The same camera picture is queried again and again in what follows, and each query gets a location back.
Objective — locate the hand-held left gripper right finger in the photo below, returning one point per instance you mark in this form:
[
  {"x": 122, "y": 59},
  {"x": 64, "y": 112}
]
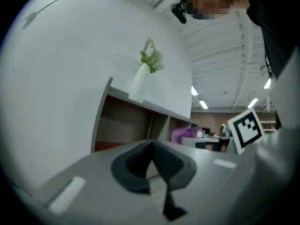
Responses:
[{"x": 211, "y": 184}]

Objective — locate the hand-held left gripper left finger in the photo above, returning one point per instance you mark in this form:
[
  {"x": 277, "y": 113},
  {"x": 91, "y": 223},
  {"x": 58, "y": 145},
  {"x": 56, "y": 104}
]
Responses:
[{"x": 98, "y": 184}]

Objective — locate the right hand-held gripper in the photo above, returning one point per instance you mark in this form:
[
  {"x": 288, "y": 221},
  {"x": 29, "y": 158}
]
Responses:
[{"x": 247, "y": 132}]

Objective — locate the purple cleaning cloth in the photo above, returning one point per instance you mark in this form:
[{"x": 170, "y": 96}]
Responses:
[{"x": 185, "y": 133}]

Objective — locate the grey wooden desk with shelves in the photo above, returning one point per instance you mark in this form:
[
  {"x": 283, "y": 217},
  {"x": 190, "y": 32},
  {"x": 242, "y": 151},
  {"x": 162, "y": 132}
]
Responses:
[{"x": 126, "y": 125}]

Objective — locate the long ceiling tube light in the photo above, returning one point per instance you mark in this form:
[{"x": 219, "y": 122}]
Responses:
[
  {"x": 252, "y": 102},
  {"x": 267, "y": 83},
  {"x": 203, "y": 104},
  {"x": 194, "y": 90}
]

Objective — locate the white ribbed vase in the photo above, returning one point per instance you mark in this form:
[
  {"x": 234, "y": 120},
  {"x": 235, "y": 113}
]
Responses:
[{"x": 140, "y": 83}]

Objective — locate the green and white artificial flowers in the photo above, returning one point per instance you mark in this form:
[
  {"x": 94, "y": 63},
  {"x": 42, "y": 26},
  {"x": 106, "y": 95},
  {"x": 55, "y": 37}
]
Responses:
[{"x": 153, "y": 60}]

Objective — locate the person's head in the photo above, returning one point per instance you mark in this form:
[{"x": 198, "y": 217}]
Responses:
[{"x": 206, "y": 1}]

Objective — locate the person's black jacket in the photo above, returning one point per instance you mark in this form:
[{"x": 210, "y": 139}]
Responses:
[{"x": 276, "y": 20}]

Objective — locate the black head-worn camera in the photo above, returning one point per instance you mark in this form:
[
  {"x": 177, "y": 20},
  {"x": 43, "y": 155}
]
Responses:
[{"x": 179, "y": 12}]

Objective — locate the white wall junction box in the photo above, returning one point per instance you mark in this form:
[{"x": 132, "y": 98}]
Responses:
[{"x": 31, "y": 17}]

